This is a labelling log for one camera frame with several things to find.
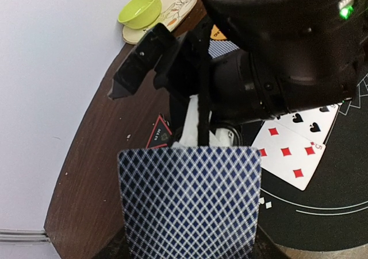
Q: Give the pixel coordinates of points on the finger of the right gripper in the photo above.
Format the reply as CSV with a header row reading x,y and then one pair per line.
x,y
141,59

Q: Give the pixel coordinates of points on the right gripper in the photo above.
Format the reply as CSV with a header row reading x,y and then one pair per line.
x,y
245,85

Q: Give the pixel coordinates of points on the orange big blind button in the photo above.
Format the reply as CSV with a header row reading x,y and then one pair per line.
x,y
217,35

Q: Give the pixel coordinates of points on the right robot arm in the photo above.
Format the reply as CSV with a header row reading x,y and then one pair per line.
x,y
256,24

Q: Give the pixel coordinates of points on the aluminium front rail frame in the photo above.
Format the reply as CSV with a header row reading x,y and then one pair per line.
x,y
24,237

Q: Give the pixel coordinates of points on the nine of spades card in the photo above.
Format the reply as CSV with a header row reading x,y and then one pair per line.
x,y
313,124

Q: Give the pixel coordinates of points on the green plastic bowl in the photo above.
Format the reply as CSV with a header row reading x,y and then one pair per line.
x,y
138,14

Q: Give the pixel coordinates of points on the red triangular token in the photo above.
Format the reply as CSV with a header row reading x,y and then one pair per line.
x,y
161,134

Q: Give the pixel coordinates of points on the blue card top seat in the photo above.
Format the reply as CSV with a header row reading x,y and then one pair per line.
x,y
219,48

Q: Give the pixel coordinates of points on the beige bird plate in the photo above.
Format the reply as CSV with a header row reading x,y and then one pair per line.
x,y
172,14

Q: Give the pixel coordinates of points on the round black poker mat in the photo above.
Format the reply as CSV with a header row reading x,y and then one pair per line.
x,y
331,213

